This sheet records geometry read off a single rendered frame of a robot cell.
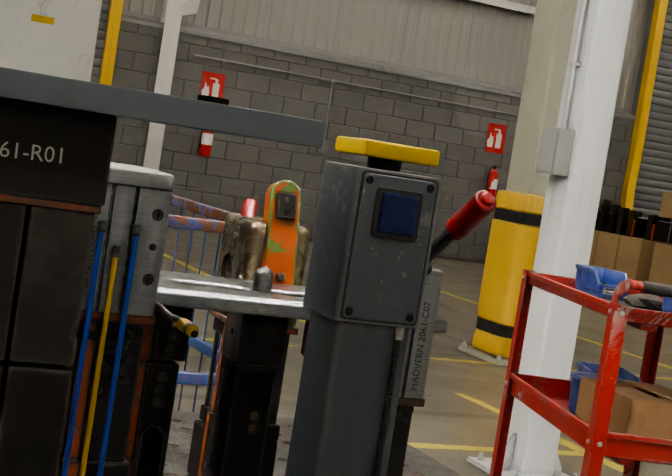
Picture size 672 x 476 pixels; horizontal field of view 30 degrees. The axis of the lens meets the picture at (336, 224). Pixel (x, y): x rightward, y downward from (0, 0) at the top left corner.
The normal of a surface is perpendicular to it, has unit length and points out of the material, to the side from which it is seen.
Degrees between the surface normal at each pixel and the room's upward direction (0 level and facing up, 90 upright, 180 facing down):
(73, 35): 90
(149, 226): 90
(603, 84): 90
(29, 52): 90
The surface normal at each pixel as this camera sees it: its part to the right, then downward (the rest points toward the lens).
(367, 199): 0.37, 0.11
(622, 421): -0.94, -0.13
